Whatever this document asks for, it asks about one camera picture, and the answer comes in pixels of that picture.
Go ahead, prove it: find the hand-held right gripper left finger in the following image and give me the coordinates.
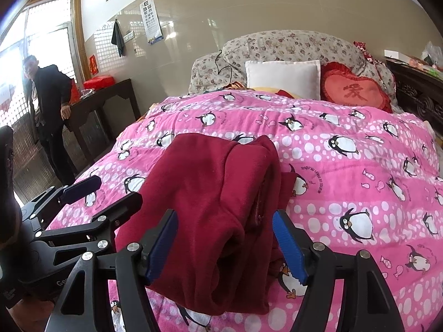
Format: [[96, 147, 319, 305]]
[[44, 209, 179, 332]]

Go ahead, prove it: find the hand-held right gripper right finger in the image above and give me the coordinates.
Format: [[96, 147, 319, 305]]
[[272, 209, 405, 332]]

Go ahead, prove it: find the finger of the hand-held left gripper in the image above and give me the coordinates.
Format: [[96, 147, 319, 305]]
[[35, 191, 143, 263], [21, 175, 102, 229]]

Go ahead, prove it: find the dark red fleece garment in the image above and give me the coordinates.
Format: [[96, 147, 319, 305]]
[[116, 133, 298, 316]]

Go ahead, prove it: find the pink penguin print blanket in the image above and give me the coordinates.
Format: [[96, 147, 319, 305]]
[[45, 88, 443, 332]]

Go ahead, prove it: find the dark wooden side table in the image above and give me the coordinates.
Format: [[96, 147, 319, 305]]
[[64, 78, 142, 167]]

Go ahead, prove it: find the red box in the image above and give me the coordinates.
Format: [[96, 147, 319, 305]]
[[83, 75, 115, 90]]

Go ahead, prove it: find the wooden framed window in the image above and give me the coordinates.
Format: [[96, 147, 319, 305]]
[[0, 0, 87, 187]]

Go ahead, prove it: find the dark hanging towel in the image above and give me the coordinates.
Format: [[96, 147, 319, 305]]
[[111, 20, 125, 58]]

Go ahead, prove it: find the orange patterned blanket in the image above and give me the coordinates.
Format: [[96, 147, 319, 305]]
[[221, 81, 302, 99]]

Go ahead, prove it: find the red heart-shaped cushion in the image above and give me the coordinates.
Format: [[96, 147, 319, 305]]
[[320, 61, 393, 114]]

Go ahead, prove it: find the white pillow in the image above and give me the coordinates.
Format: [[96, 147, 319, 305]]
[[245, 60, 321, 100]]

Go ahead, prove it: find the eye chart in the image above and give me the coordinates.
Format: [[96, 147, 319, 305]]
[[139, 1, 163, 44]]

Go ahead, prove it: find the dark carved wooden cabinet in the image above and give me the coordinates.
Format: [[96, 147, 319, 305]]
[[385, 59, 443, 125]]

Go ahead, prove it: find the red patterned cloth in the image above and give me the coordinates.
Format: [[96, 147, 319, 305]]
[[353, 41, 385, 64]]

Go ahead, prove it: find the white flat box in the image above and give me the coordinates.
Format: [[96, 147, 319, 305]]
[[384, 50, 421, 61]]

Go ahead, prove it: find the clear plastic bag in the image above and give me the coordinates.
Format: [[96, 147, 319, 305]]
[[420, 41, 443, 73]]

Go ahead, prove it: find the black cable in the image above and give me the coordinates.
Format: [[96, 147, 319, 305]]
[[213, 50, 233, 84]]

